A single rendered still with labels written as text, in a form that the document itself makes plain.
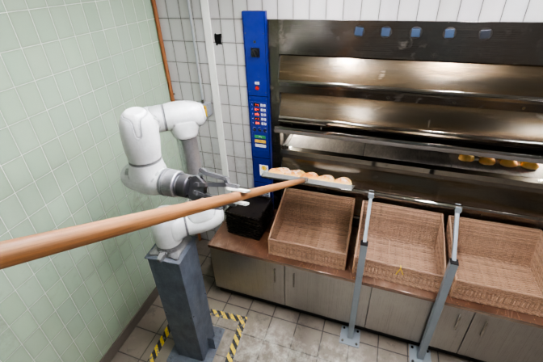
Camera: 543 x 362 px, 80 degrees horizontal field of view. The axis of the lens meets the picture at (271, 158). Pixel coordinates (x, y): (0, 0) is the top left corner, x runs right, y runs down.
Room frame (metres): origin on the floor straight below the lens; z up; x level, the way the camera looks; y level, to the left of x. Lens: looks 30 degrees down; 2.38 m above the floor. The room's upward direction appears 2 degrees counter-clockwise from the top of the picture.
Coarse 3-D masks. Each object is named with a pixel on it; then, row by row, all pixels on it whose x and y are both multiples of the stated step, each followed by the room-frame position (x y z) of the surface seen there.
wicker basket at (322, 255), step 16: (288, 192) 2.10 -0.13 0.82; (304, 192) 2.07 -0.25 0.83; (288, 208) 2.07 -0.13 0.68; (304, 208) 2.04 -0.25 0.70; (320, 208) 2.00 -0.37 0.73; (336, 208) 1.96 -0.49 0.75; (352, 208) 1.86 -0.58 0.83; (288, 224) 1.99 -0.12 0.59; (304, 224) 1.98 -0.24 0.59; (320, 224) 1.96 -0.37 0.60; (336, 224) 1.93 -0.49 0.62; (272, 240) 1.68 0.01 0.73; (288, 240) 1.81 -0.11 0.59; (304, 240) 1.80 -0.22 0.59; (320, 240) 1.79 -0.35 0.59; (336, 240) 1.79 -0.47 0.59; (288, 256) 1.64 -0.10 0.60; (304, 256) 1.61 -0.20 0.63; (320, 256) 1.64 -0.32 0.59; (336, 256) 1.53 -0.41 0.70
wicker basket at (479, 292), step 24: (480, 240) 1.61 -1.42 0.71; (504, 240) 1.58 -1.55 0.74; (480, 264) 1.51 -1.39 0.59; (504, 264) 1.50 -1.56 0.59; (528, 264) 1.49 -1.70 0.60; (456, 288) 1.33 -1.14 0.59; (480, 288) 1.24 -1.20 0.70; (504, 288) 1.32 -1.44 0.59; (528, 288) 1.31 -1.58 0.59; (528, 312) 1.15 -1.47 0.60
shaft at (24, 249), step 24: (240, 192) 0.79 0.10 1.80; (264, 192) 0.95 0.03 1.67; (120, 216) 0.41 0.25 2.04; (144, 216) 0.44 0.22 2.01; (168, 216) 0.48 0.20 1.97; (24, 240) 0.28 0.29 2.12; (48, 240) 0.29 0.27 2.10; (72, 240) 0.32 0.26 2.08; (96, 240) 0.35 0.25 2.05; (0, 264) 0.24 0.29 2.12
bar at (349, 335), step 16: (352, 192) 1.63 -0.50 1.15; (368, 192) 1.60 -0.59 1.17; (368, 208) 1.54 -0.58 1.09; (448, 272) 1.22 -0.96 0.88; (448, 288) 1.21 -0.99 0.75; (352, 304) 1.38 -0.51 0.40; (352, 320) 1.38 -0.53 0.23; (432, 320) 1.22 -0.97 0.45; (352, 336) 1.37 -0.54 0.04; (416, 352) 1.26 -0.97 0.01
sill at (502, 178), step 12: (312, 156) 2.09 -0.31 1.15; (324, 156) 2.06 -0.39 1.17; (336, 156) 2.04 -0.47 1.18; (348, 156) 2.03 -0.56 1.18; (360, 156) 2.02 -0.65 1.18; (396, 168) 1.89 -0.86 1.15; (408, 168) 1.87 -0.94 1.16; (420, 168) 1.84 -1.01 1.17; (432, 168) 1.83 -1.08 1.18; (444, 168) 1.82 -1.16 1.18; (456, 168) 1.81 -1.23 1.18; (480, 180) 1.72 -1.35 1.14; (492, 180) 1.69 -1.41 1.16; (504, 180) 1.67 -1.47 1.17; (516, 180) 1.65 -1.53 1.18; (528, 180) 1.65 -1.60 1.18; (540, 180) 1.64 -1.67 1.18
